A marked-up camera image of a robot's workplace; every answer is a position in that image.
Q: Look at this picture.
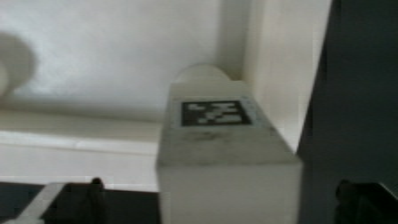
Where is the white square tabletop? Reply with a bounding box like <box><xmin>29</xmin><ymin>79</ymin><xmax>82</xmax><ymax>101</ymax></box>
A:
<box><xmin>0</xmin><ymin>0</ymin><xmax>333</xmax><ymax>191</ymax></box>

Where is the white table leg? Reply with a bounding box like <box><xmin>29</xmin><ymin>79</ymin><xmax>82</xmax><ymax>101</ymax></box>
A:
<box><xmin>157</xmin><ymin>65</ymin><xmax>303</xmax><ymax>224</ymax></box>

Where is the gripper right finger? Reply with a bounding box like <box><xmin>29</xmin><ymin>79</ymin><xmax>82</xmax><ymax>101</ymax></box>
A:
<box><xmin>335</xmin><ymin>180</ymin><xmax>398</xmax><ymax>224</ymax></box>

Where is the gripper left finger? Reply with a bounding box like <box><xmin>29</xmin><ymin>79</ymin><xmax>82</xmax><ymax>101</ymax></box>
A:
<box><xmin>24</xmin><ymin>178</ymin><xmax>107</xmax><ymax>224</ymax></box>

